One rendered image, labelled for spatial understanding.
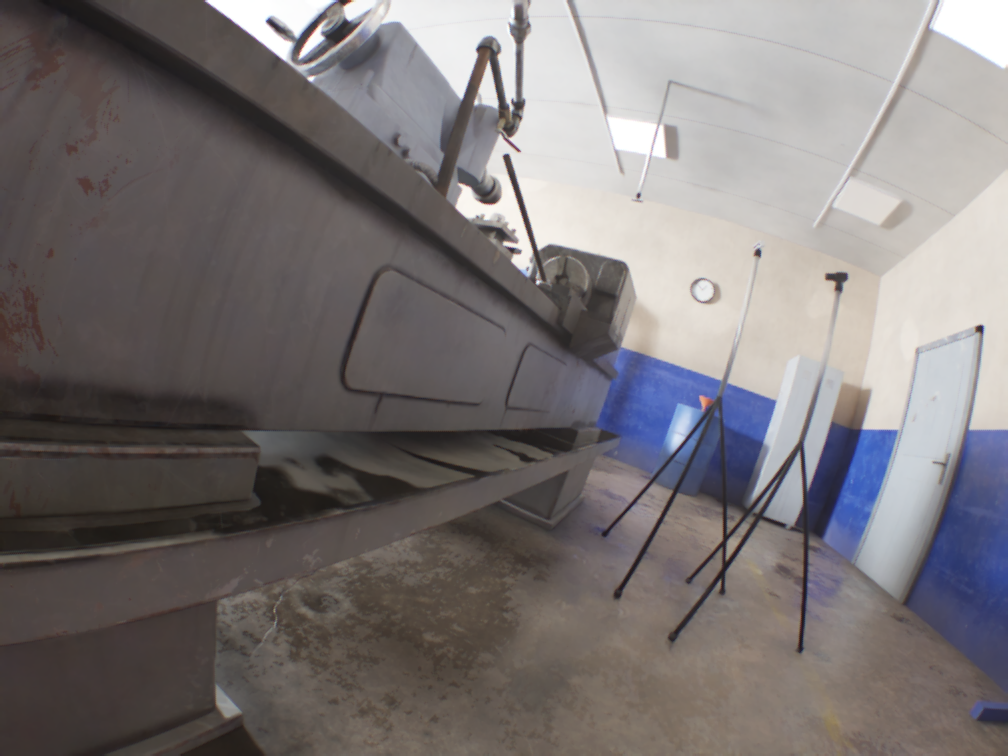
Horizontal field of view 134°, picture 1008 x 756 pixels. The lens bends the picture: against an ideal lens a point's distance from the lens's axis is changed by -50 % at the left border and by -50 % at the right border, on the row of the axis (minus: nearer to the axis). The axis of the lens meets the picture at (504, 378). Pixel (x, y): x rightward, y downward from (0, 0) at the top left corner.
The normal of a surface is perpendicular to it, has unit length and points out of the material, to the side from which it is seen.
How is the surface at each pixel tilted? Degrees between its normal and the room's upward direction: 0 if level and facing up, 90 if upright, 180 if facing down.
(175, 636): 90
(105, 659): 90
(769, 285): 90
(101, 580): 90
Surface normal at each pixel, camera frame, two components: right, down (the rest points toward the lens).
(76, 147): 0.87, 0.32
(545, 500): -0.36, -0.10
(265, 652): 0.33, -0.94
